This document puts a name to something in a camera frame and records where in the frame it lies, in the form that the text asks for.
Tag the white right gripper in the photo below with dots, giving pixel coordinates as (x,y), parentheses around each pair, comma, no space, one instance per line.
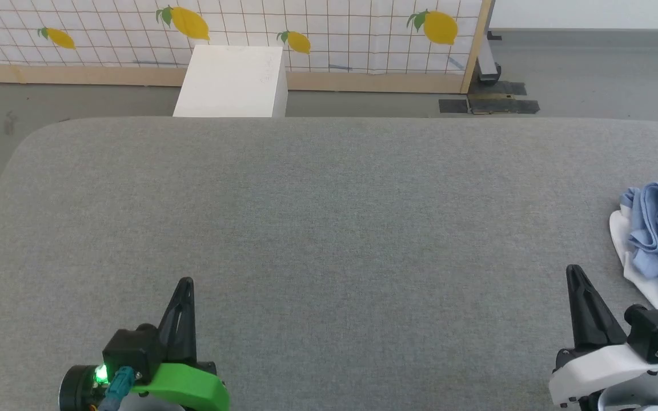
(597,371)

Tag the grey upholstered sofa seat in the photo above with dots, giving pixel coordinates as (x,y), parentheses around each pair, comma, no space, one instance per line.
(329,228)

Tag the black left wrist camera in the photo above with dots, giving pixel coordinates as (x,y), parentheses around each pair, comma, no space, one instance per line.
(129,348)

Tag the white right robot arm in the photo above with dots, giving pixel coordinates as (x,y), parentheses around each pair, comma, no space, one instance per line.
(634,402)

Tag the white box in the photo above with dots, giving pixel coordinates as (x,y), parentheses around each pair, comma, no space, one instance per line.
(229,83)

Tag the black floor mat strips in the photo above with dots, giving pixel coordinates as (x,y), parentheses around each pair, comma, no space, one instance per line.
(494,105)

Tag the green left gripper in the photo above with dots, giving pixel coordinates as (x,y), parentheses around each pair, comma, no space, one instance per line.
(192,388)

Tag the lemon print screen, wooden frame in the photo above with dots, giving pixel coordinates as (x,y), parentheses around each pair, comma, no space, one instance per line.
(334,34)

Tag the grey metal screen foot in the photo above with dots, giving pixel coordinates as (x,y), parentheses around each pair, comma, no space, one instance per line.
(488,63)

